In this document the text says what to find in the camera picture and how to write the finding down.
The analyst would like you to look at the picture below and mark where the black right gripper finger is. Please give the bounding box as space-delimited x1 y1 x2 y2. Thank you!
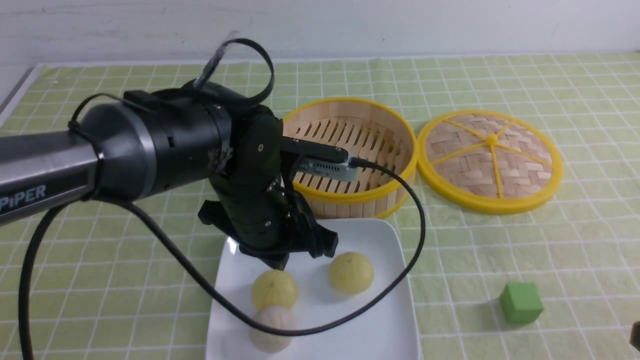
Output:
629 321 640 353

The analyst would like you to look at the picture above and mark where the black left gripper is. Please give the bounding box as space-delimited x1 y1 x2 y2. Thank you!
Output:
198 107 339 271

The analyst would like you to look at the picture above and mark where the yellow bun front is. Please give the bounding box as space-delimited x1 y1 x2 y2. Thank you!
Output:
250 269 299 312

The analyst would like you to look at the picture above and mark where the yellow bun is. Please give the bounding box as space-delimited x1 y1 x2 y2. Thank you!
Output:
250 269 299 312
328 251 375 296

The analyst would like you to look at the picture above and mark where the white steamed bun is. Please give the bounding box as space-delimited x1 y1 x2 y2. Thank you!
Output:
249 305 297 354

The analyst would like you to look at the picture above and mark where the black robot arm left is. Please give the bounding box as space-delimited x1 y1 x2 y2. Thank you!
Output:
0 83 347 271

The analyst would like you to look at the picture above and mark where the white square plate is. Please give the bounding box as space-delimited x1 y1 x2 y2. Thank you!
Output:
205 218 422 360

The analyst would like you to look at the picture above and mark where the green cube block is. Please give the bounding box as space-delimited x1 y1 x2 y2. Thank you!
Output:
498 282 545 325

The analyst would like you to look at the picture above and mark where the yellow rimmed bamboo steamer basket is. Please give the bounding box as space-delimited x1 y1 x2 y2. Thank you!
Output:
283 96 418 219

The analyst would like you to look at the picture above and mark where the green checkered tablecloth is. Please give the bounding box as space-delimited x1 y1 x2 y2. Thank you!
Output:
30 53 640 360

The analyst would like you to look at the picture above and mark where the woven bamboo steamer lid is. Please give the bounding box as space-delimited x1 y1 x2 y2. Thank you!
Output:
416 109 563 215

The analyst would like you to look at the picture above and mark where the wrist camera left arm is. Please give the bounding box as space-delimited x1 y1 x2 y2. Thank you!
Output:
279 136 359 182

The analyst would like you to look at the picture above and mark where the black cable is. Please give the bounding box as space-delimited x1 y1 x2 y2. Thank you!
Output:
18 38 427 360

